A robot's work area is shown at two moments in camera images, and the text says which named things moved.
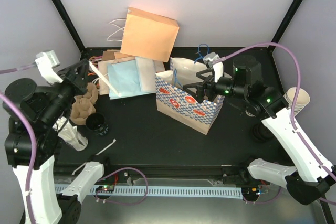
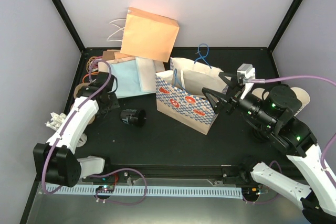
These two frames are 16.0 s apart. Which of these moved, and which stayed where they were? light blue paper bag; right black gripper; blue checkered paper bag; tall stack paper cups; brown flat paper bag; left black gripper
Moved: left black gripper; right black gripper
Stayed: light blue paper bag; blue checkered paper bag; brown flat paper bag; tall stack paper cups
